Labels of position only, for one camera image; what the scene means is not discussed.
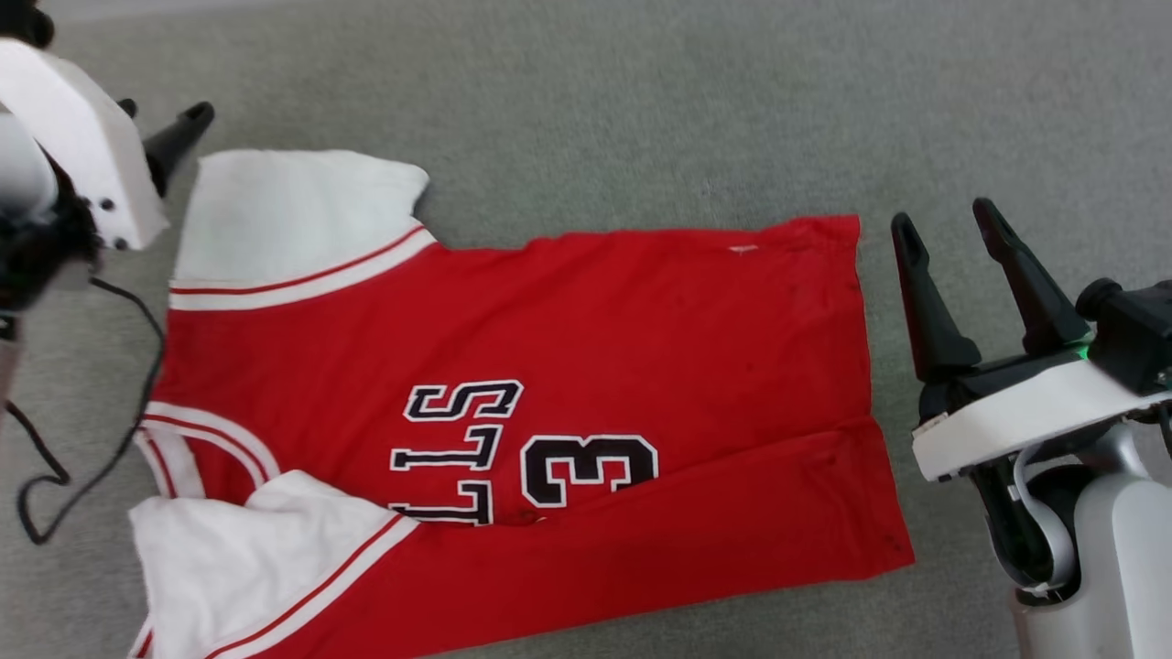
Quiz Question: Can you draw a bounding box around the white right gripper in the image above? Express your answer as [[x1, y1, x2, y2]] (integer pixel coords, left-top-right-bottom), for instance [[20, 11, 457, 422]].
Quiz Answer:
[[890, 197, 1172, 483]]

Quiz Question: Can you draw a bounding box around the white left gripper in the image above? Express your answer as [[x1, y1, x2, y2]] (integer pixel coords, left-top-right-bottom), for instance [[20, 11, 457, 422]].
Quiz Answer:
[[0, 41, 216, 312]]

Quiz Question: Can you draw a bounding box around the red white basketball jersey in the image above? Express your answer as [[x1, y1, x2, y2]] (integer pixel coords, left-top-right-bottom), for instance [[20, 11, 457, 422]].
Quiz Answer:
[[126, 149, 917, 659]]

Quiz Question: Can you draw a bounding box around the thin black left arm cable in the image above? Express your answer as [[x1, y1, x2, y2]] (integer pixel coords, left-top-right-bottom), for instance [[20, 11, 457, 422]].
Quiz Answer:
[[0, 275, 168, 547]]

